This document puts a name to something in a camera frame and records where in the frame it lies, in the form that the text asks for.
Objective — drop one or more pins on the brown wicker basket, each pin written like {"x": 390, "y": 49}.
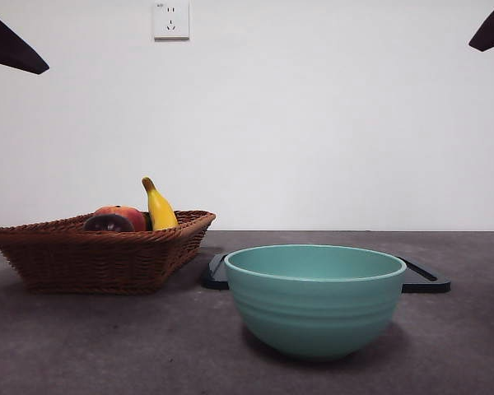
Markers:
{"x": 86, "y": 263}

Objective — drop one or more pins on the dark purple plum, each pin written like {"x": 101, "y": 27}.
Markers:
{"x": 107, "y": 224}

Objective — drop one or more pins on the dark green fruit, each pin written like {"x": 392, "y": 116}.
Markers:
{"x": 147, "y": 222}

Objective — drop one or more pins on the white wall socket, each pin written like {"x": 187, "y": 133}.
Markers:
{"x": 171, "y": 24}

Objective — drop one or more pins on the teal ribbed bowl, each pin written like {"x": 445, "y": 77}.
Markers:
{"x": 315, "y": 312}

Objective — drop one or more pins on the black rectangular tray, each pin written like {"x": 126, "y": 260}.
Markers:
{"x": 428, "y": 284}

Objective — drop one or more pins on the red orange peach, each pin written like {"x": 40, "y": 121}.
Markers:
{"x": 131, "y": 215}

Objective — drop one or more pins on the yellow banana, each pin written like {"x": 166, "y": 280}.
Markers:
{"x": 161, "y": 210}

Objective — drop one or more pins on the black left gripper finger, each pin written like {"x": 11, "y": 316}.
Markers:
{"x": 6, "y": 45}

